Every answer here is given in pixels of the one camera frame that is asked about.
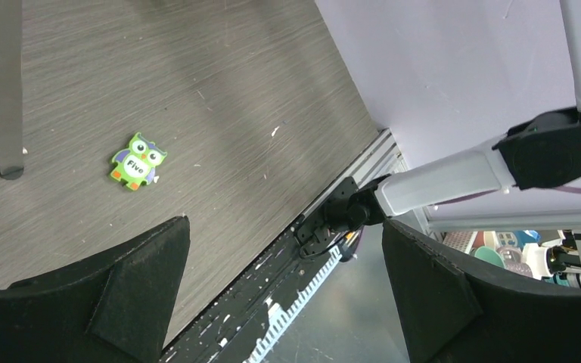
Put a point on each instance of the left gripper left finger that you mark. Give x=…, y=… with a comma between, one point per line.
x=113, y=306

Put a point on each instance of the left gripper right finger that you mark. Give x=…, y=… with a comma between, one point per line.
x=454, y=307

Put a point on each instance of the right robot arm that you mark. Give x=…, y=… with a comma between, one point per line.
x=542, y=153

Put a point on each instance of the green owl toy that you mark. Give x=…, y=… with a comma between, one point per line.
x=135, y=166

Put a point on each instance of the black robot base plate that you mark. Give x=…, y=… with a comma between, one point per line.
x=243, y=322

